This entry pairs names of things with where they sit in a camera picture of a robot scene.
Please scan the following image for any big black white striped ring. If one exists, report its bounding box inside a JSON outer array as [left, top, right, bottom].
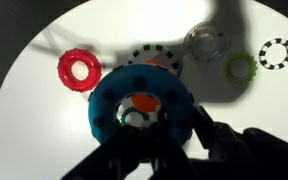
[[127, 43, 182, 78]]

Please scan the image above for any big red ring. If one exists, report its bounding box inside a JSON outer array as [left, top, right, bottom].
[[56, 47, 103, 94]]

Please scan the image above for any small black white striped ring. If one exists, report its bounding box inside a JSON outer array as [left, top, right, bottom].
[[258, 37, 288, 71]]

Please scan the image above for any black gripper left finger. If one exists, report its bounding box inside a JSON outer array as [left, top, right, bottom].
[[59, 118, 198, 180]]

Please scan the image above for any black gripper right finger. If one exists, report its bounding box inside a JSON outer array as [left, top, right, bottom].
[[191, 105, 288, 180]]

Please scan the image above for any thin dark green ring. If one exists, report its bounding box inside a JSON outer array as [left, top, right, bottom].
[[120, 107, 151, 128]]

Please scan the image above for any big blue ring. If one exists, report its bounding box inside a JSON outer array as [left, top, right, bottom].
[[87, 63, 196, 148]]

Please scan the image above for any clear plastic ring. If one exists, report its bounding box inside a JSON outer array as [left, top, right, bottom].
[[183, 21, 230, 65]]

